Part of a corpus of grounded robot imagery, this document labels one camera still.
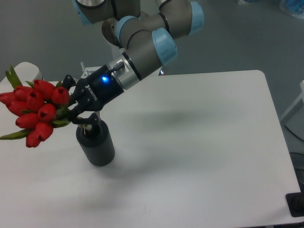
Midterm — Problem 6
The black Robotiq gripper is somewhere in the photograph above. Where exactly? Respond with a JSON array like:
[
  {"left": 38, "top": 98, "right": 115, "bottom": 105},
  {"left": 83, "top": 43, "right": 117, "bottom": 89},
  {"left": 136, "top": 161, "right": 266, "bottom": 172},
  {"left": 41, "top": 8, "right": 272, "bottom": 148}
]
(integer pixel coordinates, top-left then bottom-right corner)
[{"left": 61, "top": 65, "right": 124, "bottom": 125}]

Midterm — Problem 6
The red tulip bouquet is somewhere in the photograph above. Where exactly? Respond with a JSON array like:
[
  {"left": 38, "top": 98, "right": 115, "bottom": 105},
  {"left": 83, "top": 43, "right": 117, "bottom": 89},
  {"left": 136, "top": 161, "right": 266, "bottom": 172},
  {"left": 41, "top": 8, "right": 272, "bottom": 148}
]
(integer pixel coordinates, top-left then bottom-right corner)
[{"left": 0, "top": 67, "right": 73, "bottom": 148}]

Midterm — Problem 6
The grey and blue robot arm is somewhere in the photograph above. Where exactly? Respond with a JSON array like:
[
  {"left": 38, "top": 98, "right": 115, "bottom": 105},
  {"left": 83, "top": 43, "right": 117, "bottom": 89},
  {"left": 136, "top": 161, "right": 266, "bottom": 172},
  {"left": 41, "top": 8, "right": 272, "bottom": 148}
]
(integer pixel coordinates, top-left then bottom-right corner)
[{"left": 62, "top": 0, "right": 204, "bottom": 124}]

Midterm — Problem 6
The dark grey ribbed vase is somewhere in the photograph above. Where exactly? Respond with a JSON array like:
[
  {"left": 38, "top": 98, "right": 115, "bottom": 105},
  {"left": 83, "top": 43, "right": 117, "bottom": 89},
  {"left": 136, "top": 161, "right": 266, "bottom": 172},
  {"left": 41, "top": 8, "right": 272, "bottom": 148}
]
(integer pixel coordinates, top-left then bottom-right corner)
[{"left": 76, "top": 120, "right": 115, "bottom": 166}]

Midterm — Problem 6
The white chair back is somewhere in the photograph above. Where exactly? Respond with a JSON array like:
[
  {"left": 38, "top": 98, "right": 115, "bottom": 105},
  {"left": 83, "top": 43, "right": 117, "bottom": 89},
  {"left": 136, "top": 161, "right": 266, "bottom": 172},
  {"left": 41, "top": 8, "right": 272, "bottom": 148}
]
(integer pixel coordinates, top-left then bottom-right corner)
[{"left": 14, "top": 62, "right": 44, "bottom": 85}]

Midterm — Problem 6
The blue and clear plastic bag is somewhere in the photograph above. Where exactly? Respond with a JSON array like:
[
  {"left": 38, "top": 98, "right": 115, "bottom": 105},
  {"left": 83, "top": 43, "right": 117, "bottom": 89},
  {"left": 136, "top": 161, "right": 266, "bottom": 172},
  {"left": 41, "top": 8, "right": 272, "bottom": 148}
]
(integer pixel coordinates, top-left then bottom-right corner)
[{"left": 279, "top": 0, "right": 304, "bottom": 19}]

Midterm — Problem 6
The black box at table edge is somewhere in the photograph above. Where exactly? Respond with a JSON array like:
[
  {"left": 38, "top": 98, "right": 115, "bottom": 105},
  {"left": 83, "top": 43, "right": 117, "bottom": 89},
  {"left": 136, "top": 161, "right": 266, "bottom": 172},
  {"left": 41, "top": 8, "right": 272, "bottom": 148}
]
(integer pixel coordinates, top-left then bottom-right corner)
[{"left": 285, "top": 192, "right": 304, "bottom": 218}]

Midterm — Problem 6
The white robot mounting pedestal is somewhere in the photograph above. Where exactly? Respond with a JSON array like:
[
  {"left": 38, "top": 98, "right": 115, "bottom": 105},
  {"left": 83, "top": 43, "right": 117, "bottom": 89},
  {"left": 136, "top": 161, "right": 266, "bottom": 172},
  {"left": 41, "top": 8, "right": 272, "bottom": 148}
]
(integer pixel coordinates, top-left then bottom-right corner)
[{"left": 80, "top": 44, "right": 167, "bottom": 80}]

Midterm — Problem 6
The black cable on floor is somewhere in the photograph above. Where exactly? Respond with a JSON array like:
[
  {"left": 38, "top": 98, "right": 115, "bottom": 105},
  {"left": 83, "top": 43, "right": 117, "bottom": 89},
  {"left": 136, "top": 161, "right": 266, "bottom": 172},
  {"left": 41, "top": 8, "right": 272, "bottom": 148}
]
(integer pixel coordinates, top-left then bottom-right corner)
[{"left": 284, "top": 123, "right": 304, "bottom": 143}]

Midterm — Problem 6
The white furniture frame right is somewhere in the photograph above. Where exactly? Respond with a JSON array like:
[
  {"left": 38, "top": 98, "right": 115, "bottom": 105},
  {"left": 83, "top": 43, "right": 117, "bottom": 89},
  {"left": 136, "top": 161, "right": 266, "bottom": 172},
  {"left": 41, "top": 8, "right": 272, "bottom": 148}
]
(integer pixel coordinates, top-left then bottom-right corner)
[{"left": 279, "top": 81, "right": 304, "bottom": 124}]

